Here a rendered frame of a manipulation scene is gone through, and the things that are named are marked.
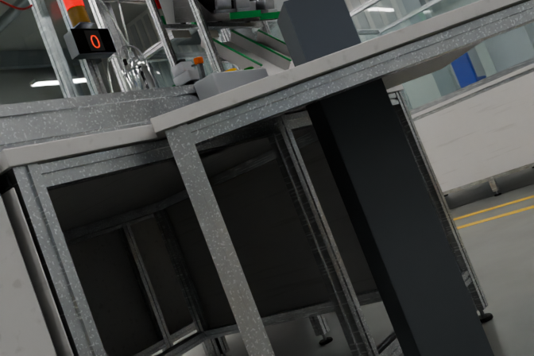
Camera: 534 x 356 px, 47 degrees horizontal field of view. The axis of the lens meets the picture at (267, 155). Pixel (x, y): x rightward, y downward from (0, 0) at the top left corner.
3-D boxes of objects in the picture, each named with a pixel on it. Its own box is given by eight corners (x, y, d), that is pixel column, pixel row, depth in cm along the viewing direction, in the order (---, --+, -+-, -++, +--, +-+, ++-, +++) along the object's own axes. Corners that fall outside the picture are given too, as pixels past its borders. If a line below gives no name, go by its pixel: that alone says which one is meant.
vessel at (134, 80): (179, 116, 270) (148, 38, 273) (155, 120, 259) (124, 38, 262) (159, 128, 279) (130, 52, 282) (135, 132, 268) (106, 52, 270)
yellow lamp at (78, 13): (94, 21, 166) (88, 5, 167) (79, 21, 162) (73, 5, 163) (84, 30, 169) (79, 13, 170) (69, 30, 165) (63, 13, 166)
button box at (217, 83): (274, 88, 158) (265, 66, 158) (221, 95, 141) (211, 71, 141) (254, 98, 162) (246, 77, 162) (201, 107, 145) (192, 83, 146)
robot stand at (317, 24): (369, 59, 144) (337, -18, 146) (314, 79, 142) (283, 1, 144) (354, 74, 158) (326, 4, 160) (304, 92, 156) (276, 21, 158)
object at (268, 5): (277, 17, 203) (276, -4, 201) (268, 18, 200) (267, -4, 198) (260, 18, 209) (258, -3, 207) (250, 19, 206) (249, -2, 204)
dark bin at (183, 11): (261, 17, 194) (259, -7, 192) (230, 21, 185) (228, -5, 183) (205, 20, 213) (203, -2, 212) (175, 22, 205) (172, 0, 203)
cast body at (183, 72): (201, 78, 172) (192, 56, 172) (191, 79, 168) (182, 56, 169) (182, 90, 177) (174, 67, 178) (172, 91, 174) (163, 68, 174)
